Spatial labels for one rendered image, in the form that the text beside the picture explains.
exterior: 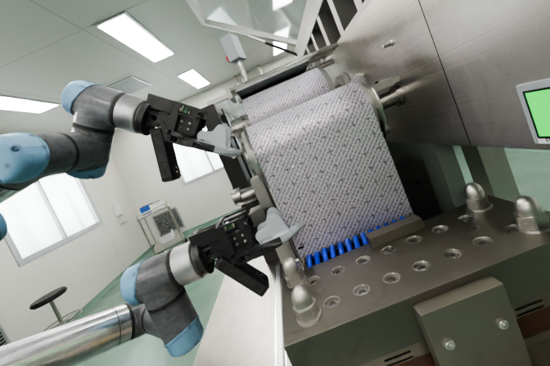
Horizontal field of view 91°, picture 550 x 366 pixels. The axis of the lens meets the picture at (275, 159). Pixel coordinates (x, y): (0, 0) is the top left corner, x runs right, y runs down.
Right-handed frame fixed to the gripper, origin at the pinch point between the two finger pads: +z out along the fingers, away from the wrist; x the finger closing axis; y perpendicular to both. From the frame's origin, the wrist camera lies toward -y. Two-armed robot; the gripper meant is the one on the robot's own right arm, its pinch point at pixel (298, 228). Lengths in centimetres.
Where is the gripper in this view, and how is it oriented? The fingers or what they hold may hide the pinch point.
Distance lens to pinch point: 54.2
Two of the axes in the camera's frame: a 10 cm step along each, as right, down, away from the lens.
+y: -3.9, -9.2, -0.8
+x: 0.0, -0.9, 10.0
